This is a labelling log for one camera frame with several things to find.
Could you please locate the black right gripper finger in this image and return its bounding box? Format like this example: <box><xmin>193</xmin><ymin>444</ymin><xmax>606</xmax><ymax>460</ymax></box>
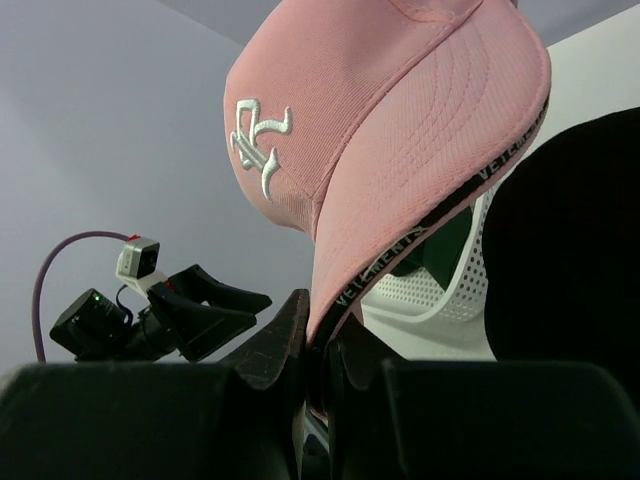
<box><xmin>214</xmin><ymin>289</ymin><xmax>310</xmax><ymax>479</ymax></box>
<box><xmin>166</xmin><ymin>292</ymin><xmax>258</xmax><ymax>361</ymax></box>
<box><xmin>322</xmin><ymin>319</ymin><xmax>400</xmax><ymax>479</ymax></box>
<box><xmin>168</xmin><ymin>264</ymin><xmax>272</xmax><ymax>313</ymax></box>

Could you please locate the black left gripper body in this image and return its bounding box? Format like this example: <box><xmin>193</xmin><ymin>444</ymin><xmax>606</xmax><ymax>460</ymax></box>
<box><xmin>134</xmin><ymin>282</ymin><xmax>177</xmax><ymax>361</ymax></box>

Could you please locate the pink cap with white logo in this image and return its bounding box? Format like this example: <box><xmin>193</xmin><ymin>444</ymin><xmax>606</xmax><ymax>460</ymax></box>
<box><xmin>224</xmin><ymin>1</ymin><xmax>551</xmax><ymax>350</ymax></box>

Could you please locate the black baseball cap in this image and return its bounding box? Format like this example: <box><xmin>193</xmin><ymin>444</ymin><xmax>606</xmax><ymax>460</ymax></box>
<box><xmin>482</xmin><ymin>105</ymin><xmax>640</xmax><ymax>366</ymax></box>

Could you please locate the white perforated plastic basket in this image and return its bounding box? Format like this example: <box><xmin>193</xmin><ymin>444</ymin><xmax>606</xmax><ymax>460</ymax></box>
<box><xmin>359</xmin><ymin>184</ymin><xmax>501</xmax><ymax>324</ymax></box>

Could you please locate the dark green baseball cap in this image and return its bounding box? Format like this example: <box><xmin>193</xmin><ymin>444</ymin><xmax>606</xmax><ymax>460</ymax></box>
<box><xmin>391</xmin><ymin>207</ymin><xmax>473</xmax><ymax>290</ymax></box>

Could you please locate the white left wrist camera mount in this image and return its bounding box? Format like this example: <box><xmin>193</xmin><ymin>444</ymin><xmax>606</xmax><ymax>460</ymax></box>
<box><xmin>116</xmin><ymin>235</ymin><xmax>168</xmax><ymax>298</ymax></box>

